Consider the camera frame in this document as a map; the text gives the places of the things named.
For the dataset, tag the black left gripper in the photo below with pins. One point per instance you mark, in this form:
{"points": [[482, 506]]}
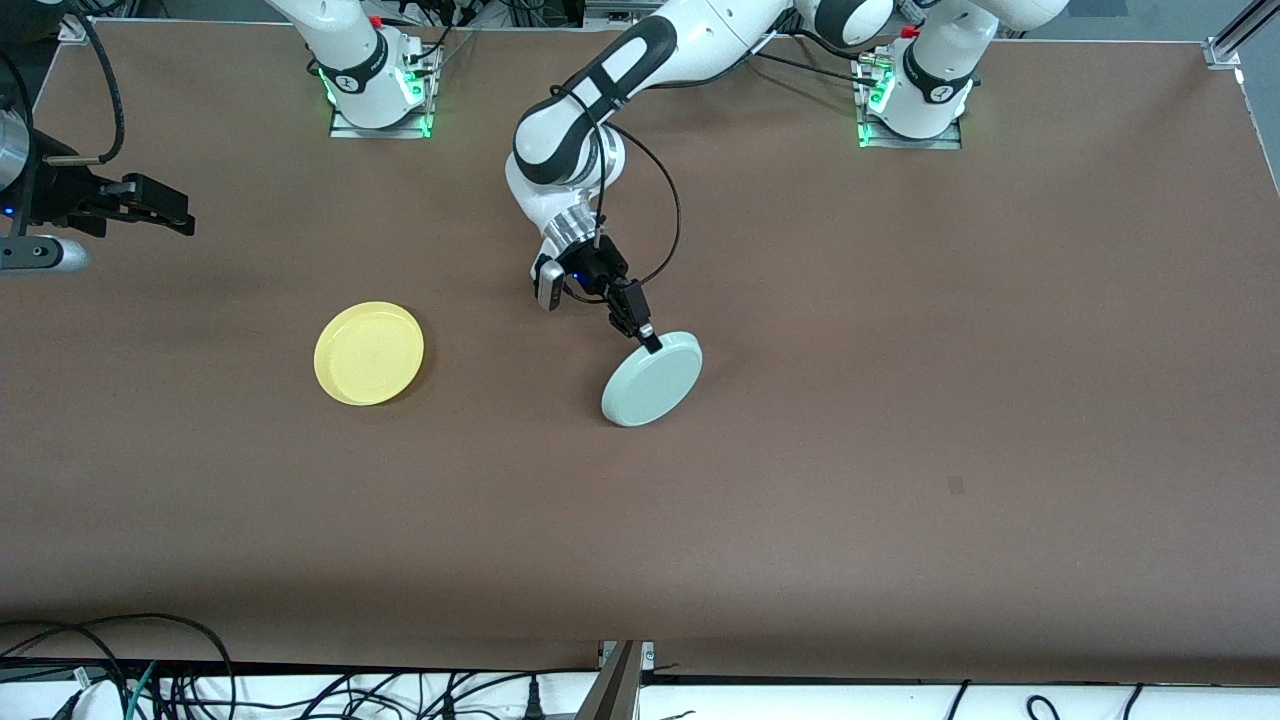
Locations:
{"points": [[598, 269]]}

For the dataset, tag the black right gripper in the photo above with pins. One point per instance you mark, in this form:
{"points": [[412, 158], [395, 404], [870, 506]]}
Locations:
{"points": [[62, 193]]}

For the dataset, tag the pale green plate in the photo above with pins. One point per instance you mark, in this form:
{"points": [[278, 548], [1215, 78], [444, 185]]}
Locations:
{"points": [[650, 385]]}

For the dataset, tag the yellow plate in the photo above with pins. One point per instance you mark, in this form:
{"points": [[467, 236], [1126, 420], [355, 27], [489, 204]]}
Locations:
{"points": [[368, 353]]}

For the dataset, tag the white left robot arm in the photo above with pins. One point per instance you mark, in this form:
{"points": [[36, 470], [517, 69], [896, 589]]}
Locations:
{"points": [[560, 150]]}

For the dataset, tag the brown table cloth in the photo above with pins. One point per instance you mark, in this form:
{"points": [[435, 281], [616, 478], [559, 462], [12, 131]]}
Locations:
{"points": [[640, 500]]}

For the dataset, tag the grey metal device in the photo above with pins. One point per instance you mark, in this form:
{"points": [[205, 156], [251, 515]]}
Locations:
{"points": [[620, 12]]}

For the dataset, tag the black power plug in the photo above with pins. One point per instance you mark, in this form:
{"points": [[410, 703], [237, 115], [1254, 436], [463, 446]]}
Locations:
{"points": [[533, 700]]}

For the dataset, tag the aluminium corner profile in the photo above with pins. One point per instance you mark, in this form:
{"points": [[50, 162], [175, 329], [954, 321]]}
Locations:
{"points": [[1228, 40]]}

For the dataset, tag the small aluminium corner bracket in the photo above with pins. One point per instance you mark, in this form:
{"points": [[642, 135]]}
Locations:
{"points": [[75, 28]]}

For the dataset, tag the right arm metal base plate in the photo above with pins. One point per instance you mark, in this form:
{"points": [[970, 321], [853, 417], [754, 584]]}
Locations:
{"points": [[432, 100]]}

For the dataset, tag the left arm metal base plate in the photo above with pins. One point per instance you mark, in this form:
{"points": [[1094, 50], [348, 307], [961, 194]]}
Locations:
{"points": [[868, 135]]}

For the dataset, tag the aluminium frame post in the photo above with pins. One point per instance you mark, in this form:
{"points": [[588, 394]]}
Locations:
{"points": [[610, 690]]}

